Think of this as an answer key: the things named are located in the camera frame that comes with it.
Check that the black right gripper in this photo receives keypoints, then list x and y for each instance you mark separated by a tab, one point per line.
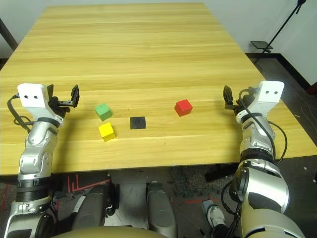
244	101

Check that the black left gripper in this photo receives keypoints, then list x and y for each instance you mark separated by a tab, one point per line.
62	102

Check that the green wooden block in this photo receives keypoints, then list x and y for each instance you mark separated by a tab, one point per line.
103	111

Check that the red wooden block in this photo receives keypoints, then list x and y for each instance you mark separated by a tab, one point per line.
183	107

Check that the yellow wooden block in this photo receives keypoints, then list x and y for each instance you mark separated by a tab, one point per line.
107	131

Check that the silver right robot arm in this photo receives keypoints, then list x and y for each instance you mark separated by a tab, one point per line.
257	138

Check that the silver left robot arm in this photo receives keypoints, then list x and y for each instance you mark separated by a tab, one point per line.
37	148

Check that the black foot pedal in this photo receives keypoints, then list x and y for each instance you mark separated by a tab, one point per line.
261	44

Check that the black table foot bar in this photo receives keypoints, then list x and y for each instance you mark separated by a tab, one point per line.
220	172

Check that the red cube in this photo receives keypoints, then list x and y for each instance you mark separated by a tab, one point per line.
138	122

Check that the black tripod stand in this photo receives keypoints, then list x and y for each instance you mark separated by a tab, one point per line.
284	22

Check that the speckled black floor mat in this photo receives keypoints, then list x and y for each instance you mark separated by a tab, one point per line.
188	181

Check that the grey table base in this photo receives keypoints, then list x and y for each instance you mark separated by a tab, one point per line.
131	177

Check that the grey pedal box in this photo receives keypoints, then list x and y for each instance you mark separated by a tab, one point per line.
206	204

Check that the grey left robot leg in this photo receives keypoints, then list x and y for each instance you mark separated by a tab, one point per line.
89	210

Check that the grey robot leg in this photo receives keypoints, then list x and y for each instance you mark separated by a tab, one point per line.
161	210
89	210

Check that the white shoe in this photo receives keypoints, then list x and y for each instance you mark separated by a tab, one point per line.
218	217

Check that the grey right robot leg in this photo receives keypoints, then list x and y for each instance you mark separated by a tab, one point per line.
161	210

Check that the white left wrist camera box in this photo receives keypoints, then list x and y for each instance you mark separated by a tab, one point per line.
31	96

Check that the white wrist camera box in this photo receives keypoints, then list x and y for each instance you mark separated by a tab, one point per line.
31	96
271	91

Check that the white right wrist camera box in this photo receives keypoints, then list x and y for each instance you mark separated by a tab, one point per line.
271	91

